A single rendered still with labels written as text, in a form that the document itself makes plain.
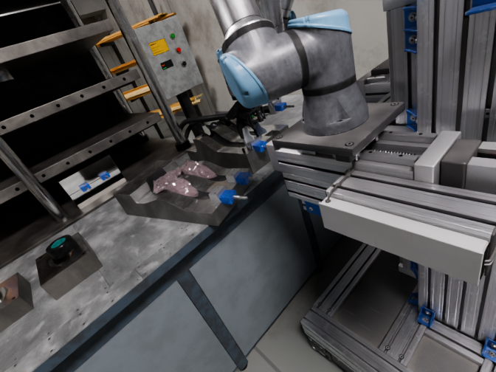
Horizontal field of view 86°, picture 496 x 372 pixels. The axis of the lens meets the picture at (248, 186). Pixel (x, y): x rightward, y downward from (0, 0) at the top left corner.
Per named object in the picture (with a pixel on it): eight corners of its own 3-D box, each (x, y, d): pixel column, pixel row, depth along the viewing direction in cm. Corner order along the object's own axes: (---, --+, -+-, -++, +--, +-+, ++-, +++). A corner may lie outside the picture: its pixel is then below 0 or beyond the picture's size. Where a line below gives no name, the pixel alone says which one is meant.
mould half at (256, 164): (292, 143, 119) (285, 114, 112) (253, 174, 106) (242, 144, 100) (225, 137, 155) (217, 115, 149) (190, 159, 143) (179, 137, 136)
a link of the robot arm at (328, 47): (368, 71, 54) (362, -7, 47) (308, 96, 53) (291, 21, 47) (338, 68, 64) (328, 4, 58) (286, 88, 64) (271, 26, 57)
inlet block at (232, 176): (267, 180, 93) (263, 167, 90) (261, 189, 90) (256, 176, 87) (237, 180, 100) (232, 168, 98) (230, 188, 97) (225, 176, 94)
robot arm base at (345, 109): (381, 108, 61) (378, 63, 57) (345, 138, 55) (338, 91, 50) (325, 108, 73) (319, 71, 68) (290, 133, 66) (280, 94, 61)
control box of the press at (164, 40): (255, 206, 230) (179, 14, 158) (229, 227, 216) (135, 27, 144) (238, 200, 247) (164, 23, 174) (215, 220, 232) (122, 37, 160)
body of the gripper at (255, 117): (253, 129, 95) (242, 96, 89) (238, 128, 101) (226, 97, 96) (267, 119, 99) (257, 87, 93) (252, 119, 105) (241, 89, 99)
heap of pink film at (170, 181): (221, 172, 104) (212, 155, 100) (193, 201, 92) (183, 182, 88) (175, 173, 118) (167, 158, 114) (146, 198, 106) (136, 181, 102)
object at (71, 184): (126, 181, 152) (109, 154, 144) (80, 209, 139) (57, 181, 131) (103, 169, 189) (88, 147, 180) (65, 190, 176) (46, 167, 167)
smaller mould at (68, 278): (103, 266, 87) (90, 251, 84) (56, 300, 80) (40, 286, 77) (89, 244, 102) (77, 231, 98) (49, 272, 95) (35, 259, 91)
